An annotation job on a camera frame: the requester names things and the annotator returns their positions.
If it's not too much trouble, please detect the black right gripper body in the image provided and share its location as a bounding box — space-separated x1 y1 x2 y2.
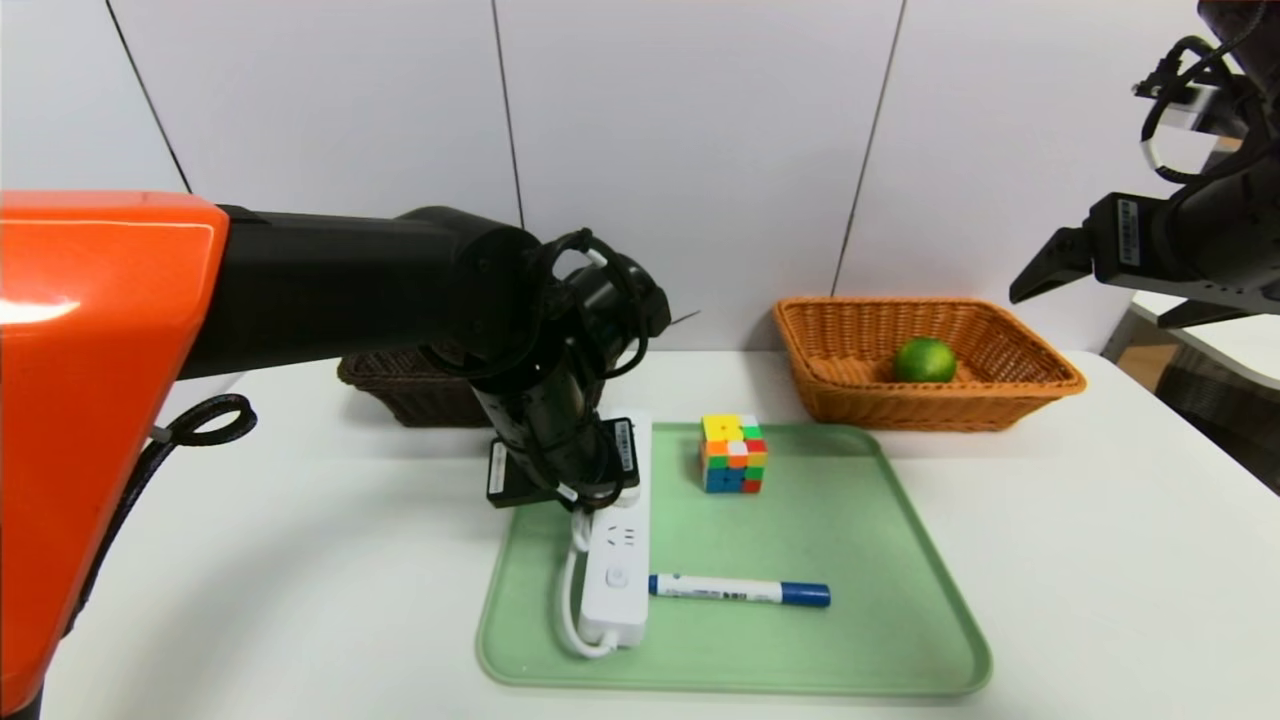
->
1081 157 1280 315

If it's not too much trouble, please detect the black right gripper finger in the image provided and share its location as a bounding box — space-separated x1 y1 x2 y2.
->
1008 226 1094 304
1156 299 1262 329

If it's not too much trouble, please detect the white power strip with cord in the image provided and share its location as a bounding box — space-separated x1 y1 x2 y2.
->
556 410 653 659

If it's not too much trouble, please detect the dark brown wicker basket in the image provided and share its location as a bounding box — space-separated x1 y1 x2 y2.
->
337 345 501 429

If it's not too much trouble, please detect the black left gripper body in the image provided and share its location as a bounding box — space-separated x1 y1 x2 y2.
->
486 406 641 513

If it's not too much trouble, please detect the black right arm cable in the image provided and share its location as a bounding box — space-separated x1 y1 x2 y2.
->
1140 35 1251 187

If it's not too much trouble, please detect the white marker with blue cap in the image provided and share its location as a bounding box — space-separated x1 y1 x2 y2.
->
647 573 833 609

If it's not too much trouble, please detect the colourful puzzle cube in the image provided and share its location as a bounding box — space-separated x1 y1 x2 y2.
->
698 413 769 495

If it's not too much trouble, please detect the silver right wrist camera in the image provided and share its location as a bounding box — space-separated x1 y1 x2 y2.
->
1135 82 1251 141

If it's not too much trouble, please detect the light green plastic tray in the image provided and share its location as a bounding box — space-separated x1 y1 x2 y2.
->
476 422 993 698

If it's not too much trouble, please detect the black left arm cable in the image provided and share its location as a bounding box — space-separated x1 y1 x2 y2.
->
70 394 258 641

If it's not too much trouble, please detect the orange wicker basket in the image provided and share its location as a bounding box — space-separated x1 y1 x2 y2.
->
772 296 1089 433

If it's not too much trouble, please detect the green lime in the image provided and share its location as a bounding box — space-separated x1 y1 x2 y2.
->
892 337 959 385

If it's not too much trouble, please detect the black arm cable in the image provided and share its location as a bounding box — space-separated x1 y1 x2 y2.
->
70 394 258 641
1140 35 1251 187

